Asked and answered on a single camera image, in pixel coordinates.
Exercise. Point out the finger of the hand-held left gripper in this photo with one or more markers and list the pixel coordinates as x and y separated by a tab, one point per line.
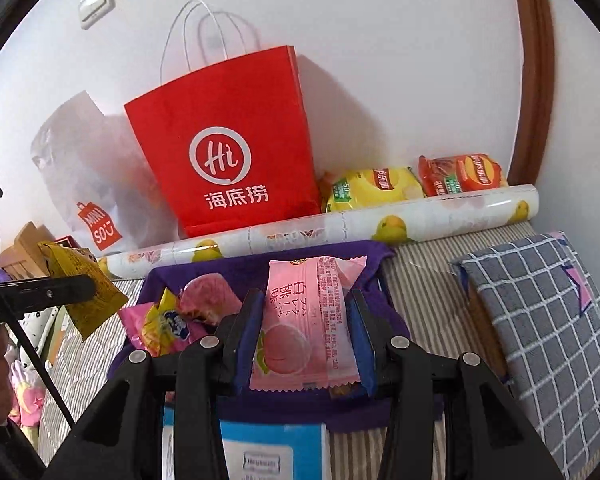
55	290

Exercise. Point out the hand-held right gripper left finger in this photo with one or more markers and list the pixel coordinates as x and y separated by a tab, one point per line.
245	350

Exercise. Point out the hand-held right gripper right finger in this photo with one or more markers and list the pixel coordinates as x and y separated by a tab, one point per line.
362	360

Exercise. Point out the mustard yellow snack packet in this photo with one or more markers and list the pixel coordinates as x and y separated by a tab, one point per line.
87	305

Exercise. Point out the pink peach snack packet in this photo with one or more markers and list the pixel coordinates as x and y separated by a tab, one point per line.
300	320

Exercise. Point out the person's left forearm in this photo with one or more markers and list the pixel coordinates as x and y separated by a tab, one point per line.
5	452

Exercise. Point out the white dotted cloth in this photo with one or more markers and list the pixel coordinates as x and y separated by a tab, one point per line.
37	327

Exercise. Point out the red framed box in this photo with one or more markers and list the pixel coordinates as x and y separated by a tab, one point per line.
70	241

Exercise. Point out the wooden crate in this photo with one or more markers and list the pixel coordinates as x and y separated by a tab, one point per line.
25	247

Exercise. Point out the pink white snack packet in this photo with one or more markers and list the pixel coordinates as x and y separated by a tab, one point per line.
210	297

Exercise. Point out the yellow candy packet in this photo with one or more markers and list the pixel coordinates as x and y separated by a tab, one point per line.
167	327

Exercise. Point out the pink zigzag edge snack packet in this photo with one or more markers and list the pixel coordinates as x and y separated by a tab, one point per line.
130	325

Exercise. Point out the purple cloth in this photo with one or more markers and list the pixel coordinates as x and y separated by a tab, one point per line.
230	267

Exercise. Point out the white plastic shopping bag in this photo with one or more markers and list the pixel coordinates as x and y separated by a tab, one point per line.
80	175

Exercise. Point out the striped bedsheet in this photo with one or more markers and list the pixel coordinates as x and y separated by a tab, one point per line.
430	280

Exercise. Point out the light blue box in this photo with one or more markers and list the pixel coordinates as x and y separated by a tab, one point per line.
280	450

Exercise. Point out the pink floral cloth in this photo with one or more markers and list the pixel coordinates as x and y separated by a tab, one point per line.
27	395

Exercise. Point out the fruit print paper roll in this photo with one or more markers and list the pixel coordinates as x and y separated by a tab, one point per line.
305	232

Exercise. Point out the grey checked pillow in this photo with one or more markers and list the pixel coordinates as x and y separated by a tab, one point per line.
530	320

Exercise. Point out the yellow chip bag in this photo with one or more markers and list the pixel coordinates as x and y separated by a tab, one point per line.
370	187

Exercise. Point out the red chip bag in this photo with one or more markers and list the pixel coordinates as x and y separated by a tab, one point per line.
465	175

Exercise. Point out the red paper bag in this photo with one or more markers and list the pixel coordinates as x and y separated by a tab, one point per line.
220	120

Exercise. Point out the white wall light switch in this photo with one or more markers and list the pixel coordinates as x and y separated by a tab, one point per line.
97	4

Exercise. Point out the brown wooden door frame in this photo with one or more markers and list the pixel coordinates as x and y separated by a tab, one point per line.
535	85

